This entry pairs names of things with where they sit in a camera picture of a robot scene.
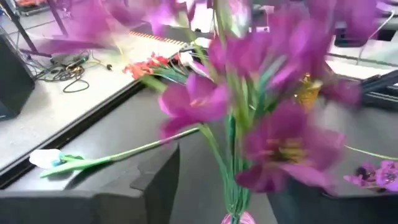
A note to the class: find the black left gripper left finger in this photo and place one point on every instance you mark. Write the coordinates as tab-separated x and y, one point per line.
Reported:
93	202

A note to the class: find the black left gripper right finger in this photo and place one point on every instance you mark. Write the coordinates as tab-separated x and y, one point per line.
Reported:
342	208

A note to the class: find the purple artificial flower spray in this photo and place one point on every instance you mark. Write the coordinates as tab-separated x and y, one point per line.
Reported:
387	175
192	102

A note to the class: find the white artificial tulip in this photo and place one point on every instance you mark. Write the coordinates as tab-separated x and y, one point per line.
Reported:
186	58
45	158

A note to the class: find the red artificial flower spray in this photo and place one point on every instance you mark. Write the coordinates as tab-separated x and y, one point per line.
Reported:
138	69

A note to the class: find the pink ribbed glass vase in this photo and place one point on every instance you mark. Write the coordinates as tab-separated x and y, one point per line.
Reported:
245	219

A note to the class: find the gold glass vase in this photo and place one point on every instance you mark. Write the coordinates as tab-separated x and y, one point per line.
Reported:
308	95

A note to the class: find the black box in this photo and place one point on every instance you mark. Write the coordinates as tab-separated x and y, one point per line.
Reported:
12	81

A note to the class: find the black floor mat striped edge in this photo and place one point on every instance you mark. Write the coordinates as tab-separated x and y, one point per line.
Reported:
155	38

